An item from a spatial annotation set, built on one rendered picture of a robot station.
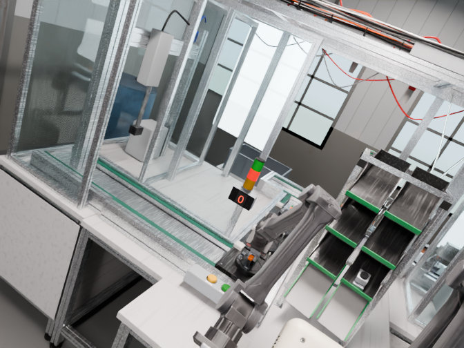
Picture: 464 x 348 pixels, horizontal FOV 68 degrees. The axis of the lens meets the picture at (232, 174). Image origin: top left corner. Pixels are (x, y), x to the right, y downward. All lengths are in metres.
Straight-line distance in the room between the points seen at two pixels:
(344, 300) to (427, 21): 3.84
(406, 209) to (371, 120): 3.42
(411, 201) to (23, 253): 1.92
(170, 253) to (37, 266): 0.83
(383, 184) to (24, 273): 1.88
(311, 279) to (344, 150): 3.41
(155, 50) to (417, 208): 1.46
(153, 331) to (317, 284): 0.70
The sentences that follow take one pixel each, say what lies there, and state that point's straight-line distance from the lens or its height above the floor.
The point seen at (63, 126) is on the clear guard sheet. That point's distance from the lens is 1.80.
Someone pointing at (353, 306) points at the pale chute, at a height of 1.09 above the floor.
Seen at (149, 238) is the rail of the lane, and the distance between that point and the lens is 1.63.
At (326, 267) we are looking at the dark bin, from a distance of 1.48.
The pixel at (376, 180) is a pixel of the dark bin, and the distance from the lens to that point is 1.48.
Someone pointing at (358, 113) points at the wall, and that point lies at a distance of 4.80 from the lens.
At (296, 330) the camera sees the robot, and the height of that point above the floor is 1.38.
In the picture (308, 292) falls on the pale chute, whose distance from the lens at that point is 1.57.
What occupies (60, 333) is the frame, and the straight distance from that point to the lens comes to 2.23.
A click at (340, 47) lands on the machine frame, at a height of 2.05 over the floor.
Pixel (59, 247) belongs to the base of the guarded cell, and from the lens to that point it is 1.97.
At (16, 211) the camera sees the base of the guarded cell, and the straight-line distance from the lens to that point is 2.14.
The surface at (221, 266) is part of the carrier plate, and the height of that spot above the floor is 0.97.
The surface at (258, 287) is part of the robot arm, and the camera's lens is 0.95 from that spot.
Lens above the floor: 1.86
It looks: 20 degrees down
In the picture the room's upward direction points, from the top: 24 degrees clockwise
